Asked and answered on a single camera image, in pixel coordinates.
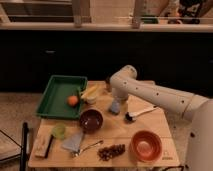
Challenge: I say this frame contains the blue sponge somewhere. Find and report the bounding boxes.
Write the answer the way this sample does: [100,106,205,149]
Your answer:
[109,100,121,115]

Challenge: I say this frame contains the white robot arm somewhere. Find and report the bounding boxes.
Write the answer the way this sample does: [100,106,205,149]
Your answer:
[110,65,213,171]

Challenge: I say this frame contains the purple bowl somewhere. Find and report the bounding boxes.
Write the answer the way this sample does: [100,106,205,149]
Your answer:
[79,109,103,134]

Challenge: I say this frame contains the orange bowl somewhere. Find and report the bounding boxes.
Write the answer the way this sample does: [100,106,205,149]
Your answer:
[130,130,162,163]

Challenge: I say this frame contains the yellow banana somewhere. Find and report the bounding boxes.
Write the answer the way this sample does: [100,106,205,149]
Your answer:
[81,85,98,99]

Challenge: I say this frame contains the orange fruit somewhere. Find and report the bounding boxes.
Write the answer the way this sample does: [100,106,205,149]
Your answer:
[67,95,79,107]

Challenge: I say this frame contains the bunch of dark grapes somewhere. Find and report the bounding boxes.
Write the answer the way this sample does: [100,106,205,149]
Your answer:
[97,144,125,161]

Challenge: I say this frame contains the grey folded cloth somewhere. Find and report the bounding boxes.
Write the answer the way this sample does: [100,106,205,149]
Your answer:
[61,131,84,152]

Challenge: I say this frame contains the green plastic tray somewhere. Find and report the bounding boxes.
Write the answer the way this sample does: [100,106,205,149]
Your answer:
[36,75,87,120]

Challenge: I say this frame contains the metal spoon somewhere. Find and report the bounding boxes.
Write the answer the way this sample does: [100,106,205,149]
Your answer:
[71,140,104,157]

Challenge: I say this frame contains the green plastic cup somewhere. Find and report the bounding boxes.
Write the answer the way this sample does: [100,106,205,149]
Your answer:
[52,124,66,140]

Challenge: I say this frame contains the wooden block with black tool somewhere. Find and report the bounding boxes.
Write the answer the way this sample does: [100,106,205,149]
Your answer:
[35,134,53,158]

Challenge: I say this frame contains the white handled dish brush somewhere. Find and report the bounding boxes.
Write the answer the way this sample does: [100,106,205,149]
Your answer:
[125,106,157,122]

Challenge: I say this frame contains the black chair frame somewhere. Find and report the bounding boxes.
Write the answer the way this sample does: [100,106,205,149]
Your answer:
[1,122,29,171]

